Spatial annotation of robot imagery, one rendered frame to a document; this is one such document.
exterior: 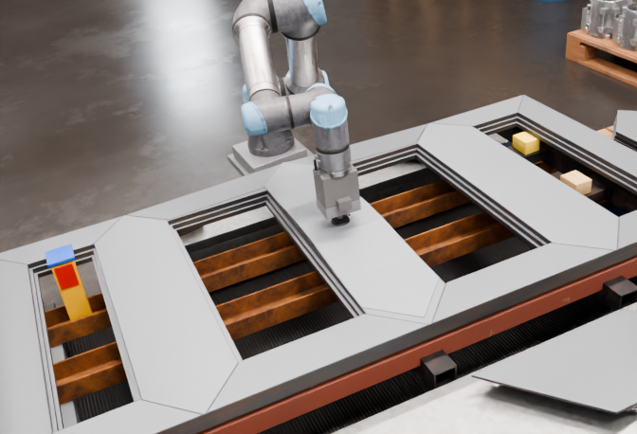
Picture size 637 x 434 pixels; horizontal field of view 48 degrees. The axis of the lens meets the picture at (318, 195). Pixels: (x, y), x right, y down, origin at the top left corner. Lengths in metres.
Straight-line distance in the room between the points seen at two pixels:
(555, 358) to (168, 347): 0.73
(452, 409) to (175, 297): 0.61
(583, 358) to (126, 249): 1.02
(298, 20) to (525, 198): 0.72
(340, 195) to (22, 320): 0.72
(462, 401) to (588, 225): 0.52
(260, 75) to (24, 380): 0.81
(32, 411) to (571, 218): 1.16
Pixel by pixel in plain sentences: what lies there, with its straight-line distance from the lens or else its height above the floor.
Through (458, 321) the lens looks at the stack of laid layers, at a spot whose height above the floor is 0.83.
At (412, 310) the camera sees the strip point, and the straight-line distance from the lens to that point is 1.42.
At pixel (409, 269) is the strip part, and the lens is 1.52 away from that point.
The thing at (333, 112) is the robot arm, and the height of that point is 1.16.
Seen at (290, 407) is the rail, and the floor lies 0.78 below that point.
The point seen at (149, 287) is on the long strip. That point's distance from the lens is 1.60.
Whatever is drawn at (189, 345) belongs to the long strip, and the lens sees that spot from 1.43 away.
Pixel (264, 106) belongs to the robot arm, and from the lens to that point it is 1.60.
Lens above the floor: 1.77
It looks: 31 degrees down
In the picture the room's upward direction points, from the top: 7 degrees counter-clockwise
